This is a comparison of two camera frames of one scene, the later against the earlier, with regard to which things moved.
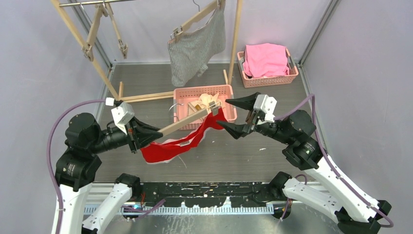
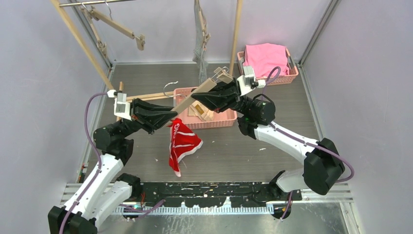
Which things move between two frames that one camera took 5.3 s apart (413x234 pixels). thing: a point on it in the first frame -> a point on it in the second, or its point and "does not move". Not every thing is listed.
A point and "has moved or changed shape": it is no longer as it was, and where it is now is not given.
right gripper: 236,129 -> 222,96
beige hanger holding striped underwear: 196,19 -> 205,37
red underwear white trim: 163,150 has moved or changed shape
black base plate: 195,194 does not move
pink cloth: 266,60 does not move
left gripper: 144,138 -> 151,117
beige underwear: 205,99 has moved or changed shape
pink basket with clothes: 264,64 does not move
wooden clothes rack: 117,89 does not move
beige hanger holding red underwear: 213,108 -> 220,75
